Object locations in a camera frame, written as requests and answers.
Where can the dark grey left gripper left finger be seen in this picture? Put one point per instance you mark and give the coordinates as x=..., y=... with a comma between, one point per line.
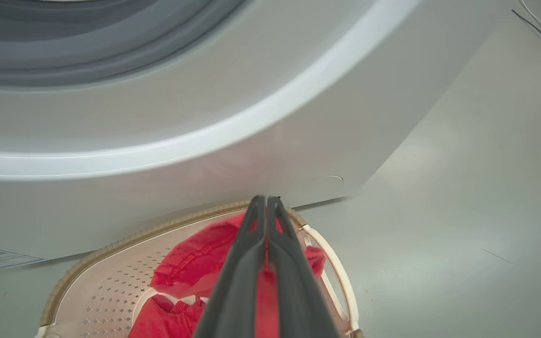
x=237, y=291

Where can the cream perforated laundry basket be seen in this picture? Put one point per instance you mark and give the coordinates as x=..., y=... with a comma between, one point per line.
x=111, y=291

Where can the white washing machine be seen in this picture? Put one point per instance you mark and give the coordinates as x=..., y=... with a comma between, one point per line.
x=204, y=164

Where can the red garment with white trim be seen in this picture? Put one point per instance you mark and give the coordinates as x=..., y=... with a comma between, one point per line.
x=190, y=263

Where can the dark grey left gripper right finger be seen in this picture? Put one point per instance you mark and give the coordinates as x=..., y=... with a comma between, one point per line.
x=294, y=291

